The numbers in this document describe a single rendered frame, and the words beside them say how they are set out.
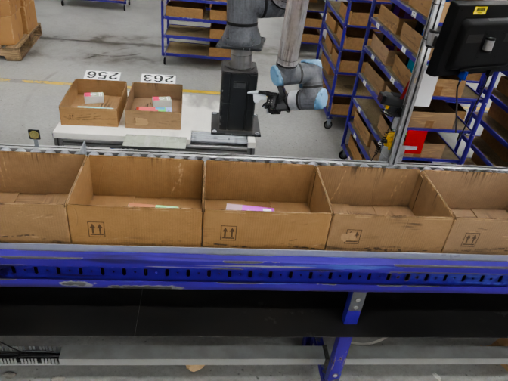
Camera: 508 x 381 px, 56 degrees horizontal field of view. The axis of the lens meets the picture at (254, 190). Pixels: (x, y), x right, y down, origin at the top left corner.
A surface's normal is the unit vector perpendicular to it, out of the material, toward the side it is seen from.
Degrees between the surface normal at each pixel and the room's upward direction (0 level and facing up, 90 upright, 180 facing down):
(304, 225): 90
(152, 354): 0
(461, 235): 90
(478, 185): 89
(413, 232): 90
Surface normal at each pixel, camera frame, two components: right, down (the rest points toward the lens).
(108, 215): 0.06, 0.56
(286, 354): 0.09, -0.83
